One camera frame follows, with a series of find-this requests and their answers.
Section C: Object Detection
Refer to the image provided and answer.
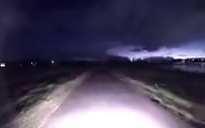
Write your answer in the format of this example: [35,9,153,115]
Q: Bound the dark asphalt path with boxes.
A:
[38,70,191,128]

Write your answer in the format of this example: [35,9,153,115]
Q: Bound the grass verge with pale edge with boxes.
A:
[114,68,205,128]
[0,66,91,128]

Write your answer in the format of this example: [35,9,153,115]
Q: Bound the stretch of water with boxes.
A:
[173,63,205,74]

